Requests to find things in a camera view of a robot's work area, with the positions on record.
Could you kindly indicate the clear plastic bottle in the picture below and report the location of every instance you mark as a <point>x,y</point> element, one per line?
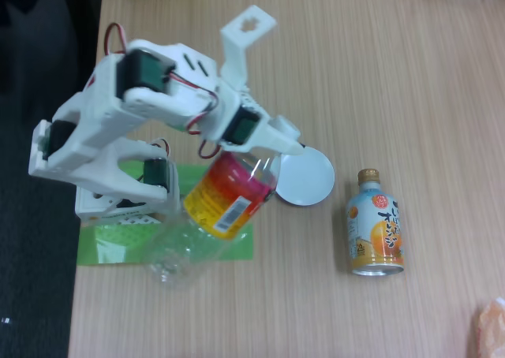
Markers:
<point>225,196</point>

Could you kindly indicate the orange juice bottle can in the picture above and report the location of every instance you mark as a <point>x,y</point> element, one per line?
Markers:
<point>375,232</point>

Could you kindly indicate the small white plate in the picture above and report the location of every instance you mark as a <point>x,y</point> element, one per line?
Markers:
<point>307,176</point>

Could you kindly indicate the narrow green tape strip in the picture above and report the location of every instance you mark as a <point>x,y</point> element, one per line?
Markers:
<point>189,176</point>

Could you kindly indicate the wide green tape strip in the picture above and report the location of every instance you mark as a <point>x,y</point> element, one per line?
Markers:
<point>118,247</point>

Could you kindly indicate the orange plastic bag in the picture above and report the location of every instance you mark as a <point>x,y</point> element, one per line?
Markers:
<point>491,330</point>

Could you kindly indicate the white empty camera mount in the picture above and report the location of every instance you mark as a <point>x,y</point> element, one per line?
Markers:
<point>236,58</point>

